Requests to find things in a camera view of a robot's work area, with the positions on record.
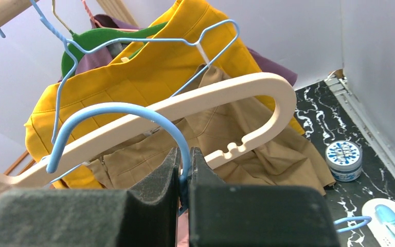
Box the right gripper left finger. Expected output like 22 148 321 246
0 148 180 246

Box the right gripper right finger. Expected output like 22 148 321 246
188 147 340 246

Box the blue wire hanger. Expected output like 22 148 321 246
46 102 372 234
25 1 259 162

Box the beige plastic hanger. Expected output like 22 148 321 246
0 73 296 193

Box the pink ruffled garment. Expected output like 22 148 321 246
176 213 189 247

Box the green hanger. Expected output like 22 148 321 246
61 22 168 77

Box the khaki tan garment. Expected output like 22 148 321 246
86 64 336 197

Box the round blue white tin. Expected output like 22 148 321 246
325 140 363 182

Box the orange wooden shoe rack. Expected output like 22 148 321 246
4 150 35 175

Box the purple garment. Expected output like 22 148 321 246
75 14 297 85

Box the mustard yellow garment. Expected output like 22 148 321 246
25 1 321 189

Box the wooden clothes rack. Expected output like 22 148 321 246
0 0 137 28

